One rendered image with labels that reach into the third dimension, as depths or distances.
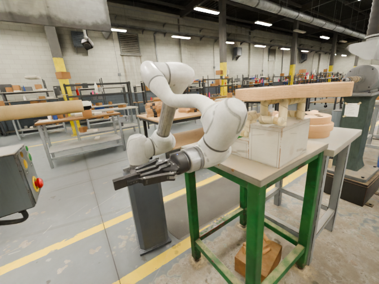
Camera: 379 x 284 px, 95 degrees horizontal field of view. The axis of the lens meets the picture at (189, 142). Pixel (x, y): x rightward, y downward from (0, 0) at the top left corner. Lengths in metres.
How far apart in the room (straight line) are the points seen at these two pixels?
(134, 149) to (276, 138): 0.94
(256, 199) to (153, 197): 0.90
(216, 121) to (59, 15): 0.41
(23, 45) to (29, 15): 11.46
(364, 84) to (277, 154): 1.72
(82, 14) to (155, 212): 1.35
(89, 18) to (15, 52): 11.46
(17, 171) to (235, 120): 0.70
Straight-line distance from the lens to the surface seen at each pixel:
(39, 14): 0.41
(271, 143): 0.79
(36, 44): 11.85
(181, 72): 1.04
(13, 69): 11.78
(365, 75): 2.40
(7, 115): 0.54
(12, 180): 0.80
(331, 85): 0.75
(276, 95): 0.73
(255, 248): 0.93
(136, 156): 1.34
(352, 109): 2.47
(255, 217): 0.82
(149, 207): 1.49
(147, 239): 1.67
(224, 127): 0.53
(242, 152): 0.89
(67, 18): 0.41
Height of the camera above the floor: 1.27
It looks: 17 degrees down
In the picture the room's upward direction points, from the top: 4 degrees counter-clockwise
